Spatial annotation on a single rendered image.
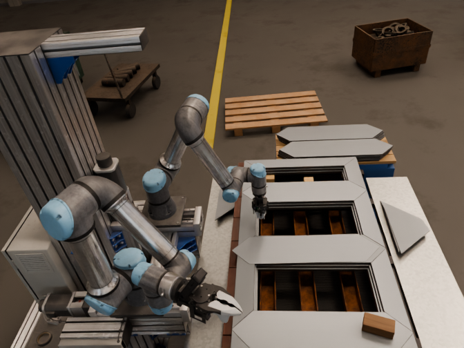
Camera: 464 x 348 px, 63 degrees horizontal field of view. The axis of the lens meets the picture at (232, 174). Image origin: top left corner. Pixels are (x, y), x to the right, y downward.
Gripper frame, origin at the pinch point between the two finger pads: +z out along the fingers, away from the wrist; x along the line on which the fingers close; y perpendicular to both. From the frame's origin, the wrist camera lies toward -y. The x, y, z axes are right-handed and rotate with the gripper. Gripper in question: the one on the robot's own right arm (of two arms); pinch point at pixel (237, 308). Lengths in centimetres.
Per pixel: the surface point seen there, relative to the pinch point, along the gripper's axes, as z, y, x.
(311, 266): 0, 51, -76
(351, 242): 15, 46, -97
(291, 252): -11, 49, -79
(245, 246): -34, 50, -73
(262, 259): -23, 50, -68
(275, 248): -19, 49, -78
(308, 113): -88, 87, -353
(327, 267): 8, 52, -80
